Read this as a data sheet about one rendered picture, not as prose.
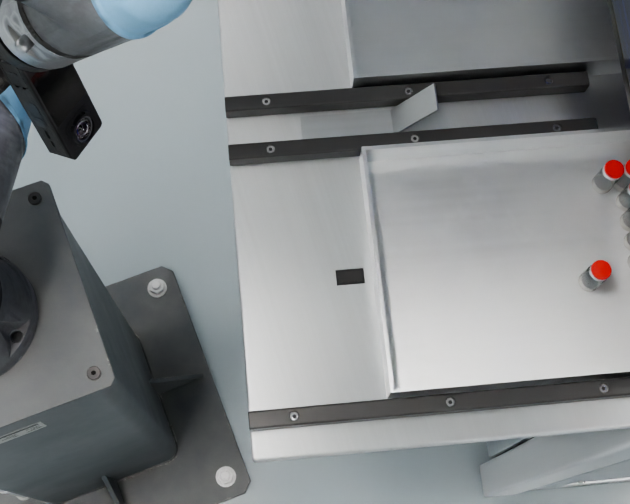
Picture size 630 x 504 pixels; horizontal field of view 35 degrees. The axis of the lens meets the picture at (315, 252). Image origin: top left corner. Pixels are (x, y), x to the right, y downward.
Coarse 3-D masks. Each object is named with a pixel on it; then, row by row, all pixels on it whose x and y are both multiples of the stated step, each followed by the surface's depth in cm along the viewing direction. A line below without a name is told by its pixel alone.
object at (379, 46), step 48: (384, 0) 115; (432, 0) 115; (480, 0) 115; (528, 0) 116; (576, 0) 116; (384, 48) 113; (432, 48) 113; (480, 48) 114; (528, 48) 114; (576, 48) 114
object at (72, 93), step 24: (24, 72) 73; (48, 72) 76; (72, 72) 78; (24, 96) 76; (48, 96) 76; (72, 96) 79; (48, 120) 77; (72, 120) 80; (96, 120) 82; (48, 144) 81; (72, 144) 80
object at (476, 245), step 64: (384, 192) 108; (448, 192) 108; (512, 192) 109; (576, 192) 109; (384, 256) 106; (448, 256) 106; (512, 256) 106; (576, 256) 107; (384, 320) 100; (448, 320) 104; (512, 320) 104; (576, 320) 105; (448, 384) 99; (512, 384) 101
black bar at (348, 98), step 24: (576, 72) 111; (240, 96) 109; (264, 96) 109; (288, 96) 109; (312, 96) 109; (336, 96) 109; (360, 96) 109; (384, 96) 109; (408, 96) 110; (456, 96) 110; (480, 96) 111; (504, 96) 111
